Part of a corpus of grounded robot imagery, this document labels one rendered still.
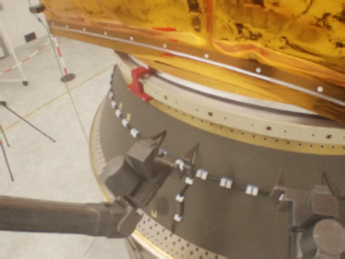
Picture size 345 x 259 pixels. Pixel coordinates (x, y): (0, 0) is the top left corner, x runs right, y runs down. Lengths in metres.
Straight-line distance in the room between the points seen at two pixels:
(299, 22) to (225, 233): 0.65
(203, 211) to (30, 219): 0.55
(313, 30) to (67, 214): 0.58
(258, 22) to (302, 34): 0.10
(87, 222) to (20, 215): 0.12
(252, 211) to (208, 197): 0.15
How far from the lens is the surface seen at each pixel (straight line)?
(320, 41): 0.54
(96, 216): 0.49
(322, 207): 0.44
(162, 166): 0.53
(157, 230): 0.98
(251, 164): 0.73
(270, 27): 0.56
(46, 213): 0.47
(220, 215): 0.82
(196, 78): 0.72
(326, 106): 0.63
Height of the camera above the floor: 2.09
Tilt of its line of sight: 41 degrees down
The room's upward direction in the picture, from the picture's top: 5 degrees counter-clockwise
